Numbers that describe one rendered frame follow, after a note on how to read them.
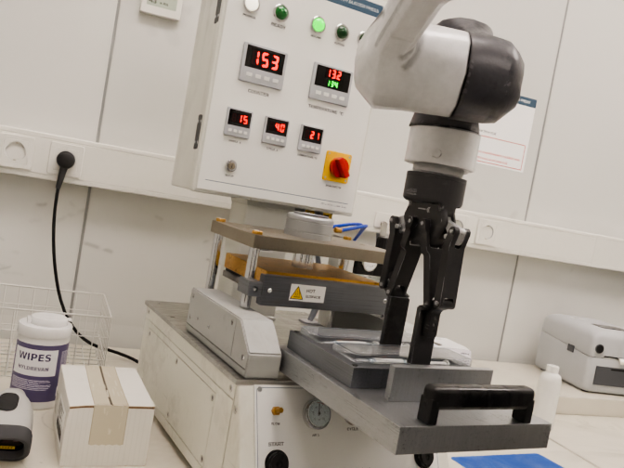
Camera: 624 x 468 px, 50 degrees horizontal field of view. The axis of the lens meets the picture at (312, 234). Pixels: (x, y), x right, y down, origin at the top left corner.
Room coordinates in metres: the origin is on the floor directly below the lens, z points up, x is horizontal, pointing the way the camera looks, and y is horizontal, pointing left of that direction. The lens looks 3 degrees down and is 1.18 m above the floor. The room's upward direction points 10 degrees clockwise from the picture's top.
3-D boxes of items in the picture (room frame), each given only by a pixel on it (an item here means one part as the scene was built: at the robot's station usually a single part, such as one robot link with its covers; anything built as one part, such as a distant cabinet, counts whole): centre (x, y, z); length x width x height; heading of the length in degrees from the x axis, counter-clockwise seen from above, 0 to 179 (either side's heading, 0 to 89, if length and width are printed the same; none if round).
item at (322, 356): (0.88, -0.12, 0.98); 0.20 x 0.17 x 0.03; 119
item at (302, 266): (1.11, 0.00, 1.07); 0.22 x 0.17 x 0.10; 119
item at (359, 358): (0.84, -0.14, 1.00); 0.18 x 0.06 x 0.02; 119
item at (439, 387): (0.72, -0.21, 0.99); 0.15 x 0.02 x 0.04; 119
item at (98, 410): (1.01, 0.27, 0.80); 0.19 x 0.13 x 0.09; 21
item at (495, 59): (0.80, -0.15, 1.35); 0.18 x 0.10 x 0.13; 2
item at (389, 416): (0.84, -0.14, 0.97); 0.30 x 0.22 x 0.08; 29
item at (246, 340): (0.98, 0.09, 0.97); 0.25 x 0.05 x 0.07; 29
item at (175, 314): (1.14, 0.02, 0.93); 0.46 x 0.35 x 0.01; 29
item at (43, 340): (1.12, 0.42, 0.82); 0.09 x 0.09 x 0.15
